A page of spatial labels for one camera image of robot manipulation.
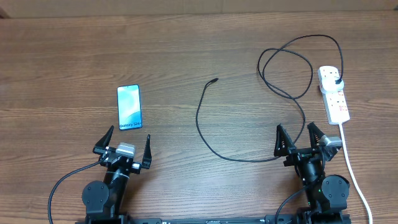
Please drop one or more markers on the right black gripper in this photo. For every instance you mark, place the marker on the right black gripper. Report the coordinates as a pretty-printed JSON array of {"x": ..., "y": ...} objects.
[{"x": 296, "y": 154}]

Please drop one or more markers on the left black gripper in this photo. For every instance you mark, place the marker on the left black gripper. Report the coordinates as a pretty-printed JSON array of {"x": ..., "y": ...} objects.
[{"x": 135, "y": 167}]

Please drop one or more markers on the blue Galaxy smartphone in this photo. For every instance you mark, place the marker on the blue Galaxy smartphone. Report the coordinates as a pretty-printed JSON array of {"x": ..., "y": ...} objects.
[{"x": 129, "y": 107}]

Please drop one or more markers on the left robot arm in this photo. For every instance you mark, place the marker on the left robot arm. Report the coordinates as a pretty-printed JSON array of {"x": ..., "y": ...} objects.
[{"x": 103, "y": 199}]

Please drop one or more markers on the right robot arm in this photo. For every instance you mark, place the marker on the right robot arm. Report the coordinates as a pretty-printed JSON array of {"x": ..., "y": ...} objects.
[{"x": 326, "y": 194}]

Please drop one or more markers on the white charger plug adapter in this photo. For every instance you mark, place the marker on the white charger plug adapter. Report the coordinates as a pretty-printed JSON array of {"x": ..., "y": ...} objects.
[{"x": 330, "y": 85}]

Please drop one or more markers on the white power strip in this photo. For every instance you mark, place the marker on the white power strip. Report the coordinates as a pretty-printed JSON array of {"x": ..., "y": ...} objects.
[{"x": 335, "y": 103}]

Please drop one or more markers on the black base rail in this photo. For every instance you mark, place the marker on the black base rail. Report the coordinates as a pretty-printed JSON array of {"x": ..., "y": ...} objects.
[{"x": 268, "y": 219}]

